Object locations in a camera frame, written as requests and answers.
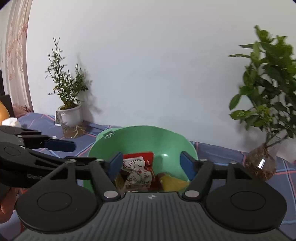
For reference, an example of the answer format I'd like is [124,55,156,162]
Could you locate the white red-print snack packet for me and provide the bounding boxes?
[120,157,153,192]

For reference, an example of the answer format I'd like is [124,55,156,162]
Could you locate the fine-leaved plant in translucent pot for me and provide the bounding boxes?
[45,37,89,139]

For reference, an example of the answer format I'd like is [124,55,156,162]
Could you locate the orange round object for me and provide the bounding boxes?
[0,101,11,121]

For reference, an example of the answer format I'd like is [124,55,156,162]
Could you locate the blue plaid cloth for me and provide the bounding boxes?
[0,112,296,241]

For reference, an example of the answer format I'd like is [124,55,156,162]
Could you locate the green plastic basin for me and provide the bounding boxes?
[84,125,199,193]

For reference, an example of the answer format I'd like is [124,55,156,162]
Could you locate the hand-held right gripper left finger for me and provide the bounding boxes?
[46,152,123,202]

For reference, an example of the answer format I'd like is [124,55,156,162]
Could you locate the plain red snack packet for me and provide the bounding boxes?
[122,152,155,173]

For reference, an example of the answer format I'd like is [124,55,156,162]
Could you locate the pink patterned curtain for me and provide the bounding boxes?
[0,0,35,114]

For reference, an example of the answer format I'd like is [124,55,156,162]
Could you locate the person's left hand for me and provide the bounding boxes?
[0,187,18,223]

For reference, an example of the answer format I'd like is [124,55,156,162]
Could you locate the broad-leaved plant in glass vase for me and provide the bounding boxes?
[228,24,296,181]

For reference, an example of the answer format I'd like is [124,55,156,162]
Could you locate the tan snack packet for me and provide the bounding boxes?
[115,173,126,193]

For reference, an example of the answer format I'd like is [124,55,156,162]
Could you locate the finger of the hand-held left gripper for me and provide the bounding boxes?
[0,125,76,153]
[27,148,99,168]

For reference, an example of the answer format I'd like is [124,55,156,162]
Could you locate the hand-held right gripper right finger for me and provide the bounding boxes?
[180,151,260,202]

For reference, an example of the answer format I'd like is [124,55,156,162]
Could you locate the yellow snack packet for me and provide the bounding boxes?
[161,174,191,193]

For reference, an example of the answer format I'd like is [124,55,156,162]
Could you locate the dark furniture panel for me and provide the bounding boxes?
[0,95,15,118]

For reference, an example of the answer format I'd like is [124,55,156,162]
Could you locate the white crumpled tissue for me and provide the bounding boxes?
[1,117,21,127]

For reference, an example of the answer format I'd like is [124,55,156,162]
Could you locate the dark red snack packet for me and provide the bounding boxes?
[151,173,166,192]

